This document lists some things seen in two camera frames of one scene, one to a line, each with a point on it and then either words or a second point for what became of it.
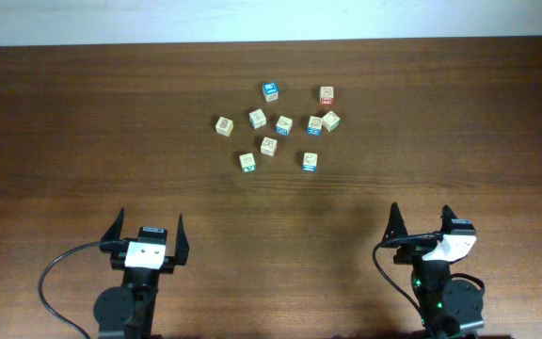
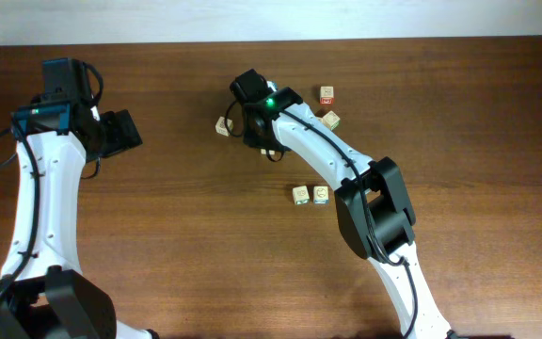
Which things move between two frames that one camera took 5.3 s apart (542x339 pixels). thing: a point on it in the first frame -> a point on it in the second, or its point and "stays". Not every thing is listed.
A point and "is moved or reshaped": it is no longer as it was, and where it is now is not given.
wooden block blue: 310,162 is moved or reshaped
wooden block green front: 247,162 -> 300,195
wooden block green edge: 330,121 stays
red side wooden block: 326,95 stays
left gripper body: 165,264 -> 113,137
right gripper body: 407,251 -> 246,88
